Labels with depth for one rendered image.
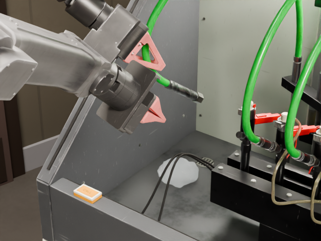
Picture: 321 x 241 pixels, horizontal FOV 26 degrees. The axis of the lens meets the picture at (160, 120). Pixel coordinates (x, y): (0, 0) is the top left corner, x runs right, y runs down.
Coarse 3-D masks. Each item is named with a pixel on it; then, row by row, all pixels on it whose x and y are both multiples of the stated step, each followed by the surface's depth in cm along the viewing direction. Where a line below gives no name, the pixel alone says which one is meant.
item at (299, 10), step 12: (300, 0) 141; (156, 12) 124; (300, 12) 143; (300, 24) 144; (300, 36) 146; (144, 48) 126; (300, 48) 147; (144, 60) 128; (300, 60) 149; (156, 72) 130; (168, 84) 133
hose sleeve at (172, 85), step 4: (172, 84) 133; (176, 84) 134; (168, 88) 133; (172, 88) 133; (176, 88) 134; (180, 88) 135; (184, 88) 135; (188, 88) 137; (176, 92) 135; (180, 92) 135; (184, 92) 135; (188, 92) 136; (192, 92) 137; (196, 92) 138; (184, 96) 136; (188, 96) 136; (192, 96) 137; (196, 96) 138
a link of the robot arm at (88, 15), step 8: (72, 0) 121; (80, 0) 120; (88, 0) 121; (96, 0) 122; (72, 8) 121; (80, 8) 121; (88, 8) 121; (96, 8) 121; (80, 16) 122; (88, 16) 121; (96, 16) 122; (88, 24) 123
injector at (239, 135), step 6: (252, 114) 136; (252, 120) 137; (240, 126) 139; (252, 126) 138; (240, 132) 137; (240, 138) 137; (246, 138) 139; (246, 144) 140; (246, 150) 141; (246, 156) 141; (240, 162) 143; (246, 162) 142; (240, 168) 144; (246, 168) 143
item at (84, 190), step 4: (80, 188) 140; (84, 188) 140; (88, 188) 140; (84, 192) 139; (88, 192) 139; (92, 192) 139; (96, 192) 139; (76, 196) 140; (80, 196) 139; (88, 196) 138; (92, 196) 138; (100, 196) 139; (88, 200) 138; (96, 200) 139
